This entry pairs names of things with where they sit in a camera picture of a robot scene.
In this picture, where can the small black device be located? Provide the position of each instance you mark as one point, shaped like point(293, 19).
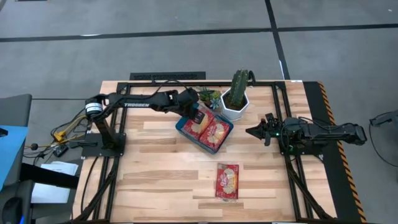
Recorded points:
point(3, 132)

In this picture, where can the black computer mouse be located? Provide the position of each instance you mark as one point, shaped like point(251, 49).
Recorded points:
point(12, 208)

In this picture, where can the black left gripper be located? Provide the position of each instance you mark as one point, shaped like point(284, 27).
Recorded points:
point(188, 99)

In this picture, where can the black floor vent grate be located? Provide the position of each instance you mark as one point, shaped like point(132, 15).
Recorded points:
point(168, 75)

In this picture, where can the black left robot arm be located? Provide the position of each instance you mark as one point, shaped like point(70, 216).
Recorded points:
point(136, 104)

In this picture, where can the black hazard-striped edge strip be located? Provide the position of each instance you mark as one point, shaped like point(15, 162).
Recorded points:
point(317, 102)

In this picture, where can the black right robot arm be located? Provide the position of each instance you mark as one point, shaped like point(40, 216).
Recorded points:
point(326, 132)

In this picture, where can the tall green cactus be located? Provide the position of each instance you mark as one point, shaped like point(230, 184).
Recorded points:
point(238, 87)

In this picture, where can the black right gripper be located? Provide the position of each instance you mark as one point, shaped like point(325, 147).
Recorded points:
point(272, 127)

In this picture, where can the white paper sheet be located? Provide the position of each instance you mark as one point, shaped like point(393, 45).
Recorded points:
point(49, 194)

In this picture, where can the white hexagonal plant pot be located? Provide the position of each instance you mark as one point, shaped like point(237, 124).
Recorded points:
point(231, 115)

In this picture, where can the black round knob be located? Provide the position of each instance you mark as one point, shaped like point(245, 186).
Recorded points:
point(34, 146)

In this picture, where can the black aluminium rig frame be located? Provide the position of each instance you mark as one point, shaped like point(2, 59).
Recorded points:
point(217, 84)

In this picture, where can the grey floor fan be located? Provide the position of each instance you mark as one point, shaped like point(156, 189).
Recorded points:
point(384, 118)

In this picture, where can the small green succulent plant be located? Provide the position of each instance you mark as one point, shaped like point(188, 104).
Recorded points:
point(211, 96)

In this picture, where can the blue board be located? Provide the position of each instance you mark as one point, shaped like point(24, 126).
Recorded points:
point(11, 152)

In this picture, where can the black power adapter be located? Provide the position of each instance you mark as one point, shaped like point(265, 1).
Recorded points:
point(60, 151)

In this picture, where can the black flat bar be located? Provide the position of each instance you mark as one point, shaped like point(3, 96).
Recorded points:
point(46, 175)

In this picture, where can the teal rectangular basket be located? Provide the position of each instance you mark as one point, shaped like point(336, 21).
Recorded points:
point(177, 127)

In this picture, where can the red Orville popcorn bag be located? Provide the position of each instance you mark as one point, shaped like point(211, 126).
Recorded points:
point(217, 134)
point(227, 181)
point(194, 127)

